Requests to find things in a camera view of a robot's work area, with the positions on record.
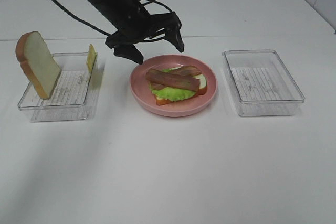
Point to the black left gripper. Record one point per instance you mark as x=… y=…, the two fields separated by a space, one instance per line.
x=134 y=24

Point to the right clear plastic container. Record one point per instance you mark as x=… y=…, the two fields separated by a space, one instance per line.
x=261 y=84

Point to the pink round plate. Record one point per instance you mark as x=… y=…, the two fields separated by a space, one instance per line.
x=142 y=93

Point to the bacon strip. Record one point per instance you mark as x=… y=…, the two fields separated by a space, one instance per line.
x=184 y=71
x=172 y=80

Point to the clear plastic container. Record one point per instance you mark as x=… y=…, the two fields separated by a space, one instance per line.
x=75 y=95
x=261 y=84

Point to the left clear plastic container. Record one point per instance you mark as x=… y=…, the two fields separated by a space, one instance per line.
x=75 y=95

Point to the green lettuce leaf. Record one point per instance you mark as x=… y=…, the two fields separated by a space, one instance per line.
x=175 y=84

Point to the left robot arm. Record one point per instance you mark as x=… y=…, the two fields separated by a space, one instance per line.
x=158 y=38

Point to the bread slice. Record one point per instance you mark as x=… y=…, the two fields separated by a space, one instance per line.
x=202 y=83
x=37 y=63

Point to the yellow cheese slice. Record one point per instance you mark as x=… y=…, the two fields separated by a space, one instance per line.
x=91 y=57

